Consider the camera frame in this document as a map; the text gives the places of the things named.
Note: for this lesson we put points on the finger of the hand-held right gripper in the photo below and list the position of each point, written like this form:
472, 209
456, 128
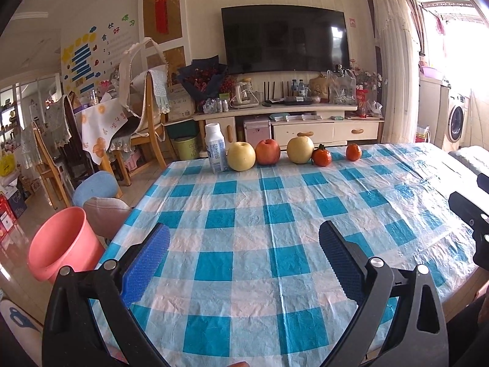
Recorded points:
484, 182
468, 210

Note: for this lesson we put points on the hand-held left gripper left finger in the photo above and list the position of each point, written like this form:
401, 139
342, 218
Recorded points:
147, 263

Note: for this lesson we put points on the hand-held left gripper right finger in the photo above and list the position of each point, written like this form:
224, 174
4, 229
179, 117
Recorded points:
340, 263

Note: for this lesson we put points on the pink plastic bucket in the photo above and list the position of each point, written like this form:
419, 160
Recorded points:
68, 244

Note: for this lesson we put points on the white washing machine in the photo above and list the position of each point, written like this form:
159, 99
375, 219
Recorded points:
456, 118

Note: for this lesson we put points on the blue white checkered tablecloth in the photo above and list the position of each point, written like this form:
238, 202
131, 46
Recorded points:
244, 237

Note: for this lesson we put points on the tangerine with green leaf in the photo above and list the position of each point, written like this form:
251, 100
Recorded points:
321, 157

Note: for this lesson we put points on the small tangerine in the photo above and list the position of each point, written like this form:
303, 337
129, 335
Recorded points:
354, 153

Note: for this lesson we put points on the yellow pear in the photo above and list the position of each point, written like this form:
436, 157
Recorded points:
300, 151
241, 156

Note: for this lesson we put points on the purple plastic basin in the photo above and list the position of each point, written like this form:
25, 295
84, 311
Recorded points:
431, 73

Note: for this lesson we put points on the pale green waste bin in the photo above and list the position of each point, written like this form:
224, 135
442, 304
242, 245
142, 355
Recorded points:
185, 148

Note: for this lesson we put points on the person's dark clothing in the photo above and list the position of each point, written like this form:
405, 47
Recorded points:
470, 336

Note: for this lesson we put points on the light wooden chair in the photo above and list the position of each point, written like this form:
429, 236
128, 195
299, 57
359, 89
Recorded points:
152, 137
49, 168

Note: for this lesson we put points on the dark wooden chair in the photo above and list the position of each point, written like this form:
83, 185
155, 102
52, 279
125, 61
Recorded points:
76, 153

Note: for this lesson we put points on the red apple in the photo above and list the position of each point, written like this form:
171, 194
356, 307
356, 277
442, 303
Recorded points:
268, 153

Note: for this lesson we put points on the white plastic bottle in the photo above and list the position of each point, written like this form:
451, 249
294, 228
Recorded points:
216, 149

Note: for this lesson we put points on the white television cabinet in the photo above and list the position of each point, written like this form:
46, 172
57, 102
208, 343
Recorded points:
305, 132

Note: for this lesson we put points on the white blue floor mat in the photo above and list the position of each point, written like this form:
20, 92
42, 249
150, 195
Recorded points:
19, 321

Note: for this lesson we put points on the white orange print cloth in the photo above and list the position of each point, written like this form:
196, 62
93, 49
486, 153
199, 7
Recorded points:
103, 130

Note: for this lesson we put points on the red gift box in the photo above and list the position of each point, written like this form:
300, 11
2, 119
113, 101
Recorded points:
363, 103

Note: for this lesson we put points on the red storage box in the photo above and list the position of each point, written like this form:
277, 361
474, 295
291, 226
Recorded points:
7, 218

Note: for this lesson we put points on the lace covered standing air conditioner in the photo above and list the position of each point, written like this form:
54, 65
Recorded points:
393, 65

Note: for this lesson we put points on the stack of flat books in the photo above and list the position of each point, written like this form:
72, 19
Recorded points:
301, 117

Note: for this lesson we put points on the pink metal case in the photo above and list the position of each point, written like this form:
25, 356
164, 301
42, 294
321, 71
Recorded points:
257, 130

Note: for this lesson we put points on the dried flower arrangement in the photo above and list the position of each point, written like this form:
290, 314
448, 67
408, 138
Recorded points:
366, 74

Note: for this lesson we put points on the white printed bag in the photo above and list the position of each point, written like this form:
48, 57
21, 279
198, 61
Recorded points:
180, 103

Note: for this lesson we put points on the patterned curtain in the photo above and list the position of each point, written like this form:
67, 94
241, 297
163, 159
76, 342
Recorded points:
414, 34

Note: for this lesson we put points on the black tray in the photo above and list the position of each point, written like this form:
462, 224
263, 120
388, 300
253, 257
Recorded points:
298, 101

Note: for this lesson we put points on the clear plastic tote bag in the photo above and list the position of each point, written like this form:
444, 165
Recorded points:
342, 90

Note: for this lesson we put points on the yellow shopping bag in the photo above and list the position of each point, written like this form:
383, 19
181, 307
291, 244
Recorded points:
7, 165

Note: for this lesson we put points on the pale green lace chair cover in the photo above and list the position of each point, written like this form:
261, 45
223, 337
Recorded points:
160, 91

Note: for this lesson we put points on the pack of small bottles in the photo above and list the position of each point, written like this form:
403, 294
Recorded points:
217, 105

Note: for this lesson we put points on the brown printed gift bag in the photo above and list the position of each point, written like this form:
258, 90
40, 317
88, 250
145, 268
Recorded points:
319, 88

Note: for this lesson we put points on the black router with antennas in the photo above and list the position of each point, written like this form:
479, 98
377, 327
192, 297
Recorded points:
277, 97

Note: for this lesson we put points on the small water bottle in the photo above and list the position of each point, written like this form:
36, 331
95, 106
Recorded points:
295, 88
302, 88

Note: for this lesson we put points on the white lace food cover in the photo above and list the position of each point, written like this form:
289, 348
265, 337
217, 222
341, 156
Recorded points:
128, 80

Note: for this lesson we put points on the dark blue red bouquet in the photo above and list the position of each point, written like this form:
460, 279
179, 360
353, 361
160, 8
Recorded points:
198, 80

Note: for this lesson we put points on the white electric kettle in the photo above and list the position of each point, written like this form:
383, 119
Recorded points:
244, 95

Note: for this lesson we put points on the black flat television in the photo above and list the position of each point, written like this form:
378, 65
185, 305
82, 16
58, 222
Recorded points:
286, 40

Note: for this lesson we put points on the colourful wall chart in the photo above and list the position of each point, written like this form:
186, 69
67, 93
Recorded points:
88, 57

